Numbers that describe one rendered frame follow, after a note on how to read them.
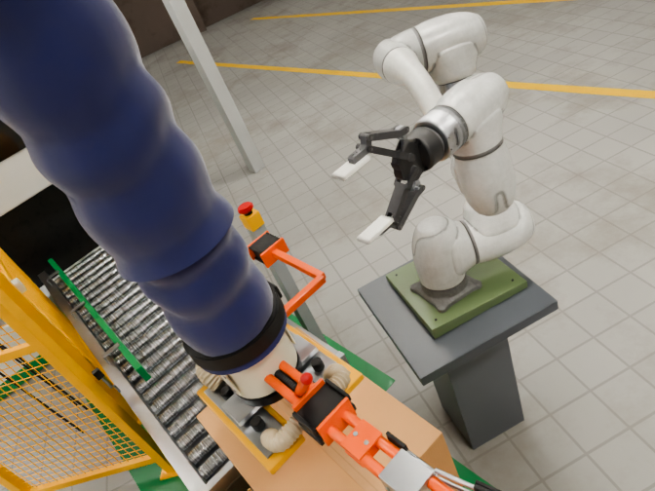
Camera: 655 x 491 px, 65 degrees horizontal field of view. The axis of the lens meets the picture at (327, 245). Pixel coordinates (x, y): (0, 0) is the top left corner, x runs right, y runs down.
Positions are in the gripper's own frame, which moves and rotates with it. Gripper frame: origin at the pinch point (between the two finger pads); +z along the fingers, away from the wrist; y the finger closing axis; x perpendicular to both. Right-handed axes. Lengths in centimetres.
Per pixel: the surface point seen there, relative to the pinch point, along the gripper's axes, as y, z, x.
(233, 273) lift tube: 5.9, 19.3, 16.6
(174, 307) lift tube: 6.1, 30.7, 20.6
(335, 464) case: 64, 24, 11
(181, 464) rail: 99, 54, 81
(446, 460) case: 74, 4, -4
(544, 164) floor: 158, -222, 105
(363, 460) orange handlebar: 33.6, 24.9, -11.8
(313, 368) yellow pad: 44, 14, 20
